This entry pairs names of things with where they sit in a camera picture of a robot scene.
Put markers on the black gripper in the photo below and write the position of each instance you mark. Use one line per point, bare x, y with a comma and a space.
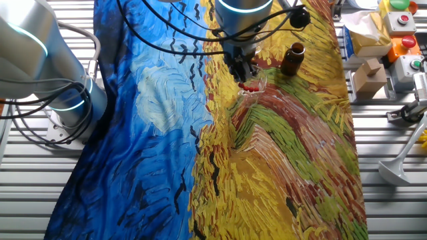
238, 56

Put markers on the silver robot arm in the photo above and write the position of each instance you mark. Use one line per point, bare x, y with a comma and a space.
33, 50

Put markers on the amber glass bottle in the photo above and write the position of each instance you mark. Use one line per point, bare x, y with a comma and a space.
292, 61

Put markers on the painted wheatfield tablecloth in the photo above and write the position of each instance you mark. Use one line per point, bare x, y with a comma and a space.
150, 133

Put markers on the large wooden block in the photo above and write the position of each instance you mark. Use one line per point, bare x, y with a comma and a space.
368, 85

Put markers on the small wooden block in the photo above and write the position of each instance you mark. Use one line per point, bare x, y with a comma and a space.
371, 66

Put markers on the yellow blue tissue pack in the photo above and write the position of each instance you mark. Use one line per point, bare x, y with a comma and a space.
370, 40

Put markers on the white paper sheet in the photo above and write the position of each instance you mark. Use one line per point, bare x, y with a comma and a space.
362, 3

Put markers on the grey box green button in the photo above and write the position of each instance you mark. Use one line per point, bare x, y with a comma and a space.
405, 68

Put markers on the orange box red button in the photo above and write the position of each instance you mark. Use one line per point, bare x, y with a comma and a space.
405, 46

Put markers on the grey box red button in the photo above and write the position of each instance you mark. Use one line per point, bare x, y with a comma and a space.
400, 25

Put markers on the yellow box green button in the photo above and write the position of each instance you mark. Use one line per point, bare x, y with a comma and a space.
397, 5

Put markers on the white plastic ladle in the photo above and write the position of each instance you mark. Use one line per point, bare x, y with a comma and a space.
395, 170

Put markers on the yellow plastic toy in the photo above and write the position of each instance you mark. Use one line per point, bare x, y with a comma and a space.
423, 138

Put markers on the metal camera clamp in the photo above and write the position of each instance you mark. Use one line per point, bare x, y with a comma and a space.
405, 113

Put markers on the silver depth camera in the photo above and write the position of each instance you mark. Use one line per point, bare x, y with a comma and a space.
421, 86

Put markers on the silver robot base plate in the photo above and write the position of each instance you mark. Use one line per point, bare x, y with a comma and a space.
55, 133

